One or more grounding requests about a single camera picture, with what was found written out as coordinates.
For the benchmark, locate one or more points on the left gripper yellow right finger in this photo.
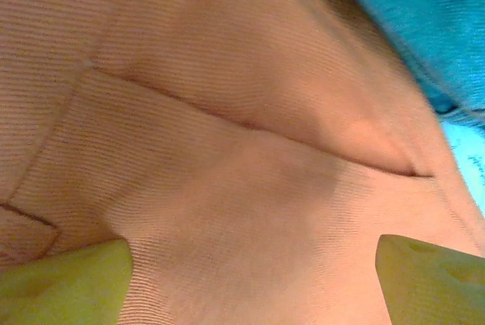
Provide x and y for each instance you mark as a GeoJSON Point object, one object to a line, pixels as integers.
{"type": "Point", "coordinates": [432, 287]}

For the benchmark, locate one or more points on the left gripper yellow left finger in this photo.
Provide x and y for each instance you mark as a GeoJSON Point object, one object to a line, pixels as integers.
{"type": "Point", "coordinates": [57, 291]}

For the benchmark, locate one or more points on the orange trousers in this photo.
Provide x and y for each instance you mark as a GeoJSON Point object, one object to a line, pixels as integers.
{"type": "Point", "coordinates": [227, 113]}

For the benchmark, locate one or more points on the blue trousers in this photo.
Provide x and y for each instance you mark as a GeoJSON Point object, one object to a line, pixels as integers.
{"type": "Point", "coordinates": [435, 18]}

